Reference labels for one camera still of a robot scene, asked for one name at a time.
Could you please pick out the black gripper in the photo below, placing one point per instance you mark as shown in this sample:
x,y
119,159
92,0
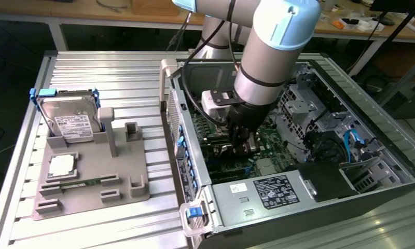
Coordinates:
x,y
249,116

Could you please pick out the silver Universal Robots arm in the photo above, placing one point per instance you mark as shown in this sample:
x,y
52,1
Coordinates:
x,y
266,52

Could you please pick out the green motherboard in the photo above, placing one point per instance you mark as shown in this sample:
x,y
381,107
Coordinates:
x,y
275,145

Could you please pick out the metal disk bay cage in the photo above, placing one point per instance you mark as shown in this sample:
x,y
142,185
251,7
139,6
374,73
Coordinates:
x,y
301,114

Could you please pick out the silver chipset heatsink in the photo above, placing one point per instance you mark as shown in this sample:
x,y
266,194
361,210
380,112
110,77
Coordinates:
x,y
266,167

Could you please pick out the grey power supply unit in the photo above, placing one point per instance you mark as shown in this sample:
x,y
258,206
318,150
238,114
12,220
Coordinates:
x,y
249,197

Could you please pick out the black plastic shroud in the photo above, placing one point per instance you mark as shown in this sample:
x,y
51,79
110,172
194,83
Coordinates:
x,y
327,181

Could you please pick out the open black PC case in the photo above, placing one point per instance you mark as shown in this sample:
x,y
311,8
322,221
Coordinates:
x,y
366,109

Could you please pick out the orange and white desk item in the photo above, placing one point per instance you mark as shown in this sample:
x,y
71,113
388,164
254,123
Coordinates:
x,y
353,24

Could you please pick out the grey parts rack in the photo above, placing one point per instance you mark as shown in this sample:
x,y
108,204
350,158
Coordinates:
x,y
90,158

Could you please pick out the black tripod pole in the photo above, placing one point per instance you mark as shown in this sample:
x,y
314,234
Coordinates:
x,y
394,28

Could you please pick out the green RAM stick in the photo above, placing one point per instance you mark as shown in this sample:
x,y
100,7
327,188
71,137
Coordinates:
x,y
82,183

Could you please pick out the silver CPU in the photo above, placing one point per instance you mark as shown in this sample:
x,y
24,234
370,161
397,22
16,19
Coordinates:
x,y
62,166

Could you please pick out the wooden desk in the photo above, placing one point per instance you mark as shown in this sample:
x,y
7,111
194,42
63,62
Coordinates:
x,y
90,11

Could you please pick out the hard disk with blue bracket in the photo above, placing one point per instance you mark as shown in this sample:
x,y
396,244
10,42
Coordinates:
x,y
71,119

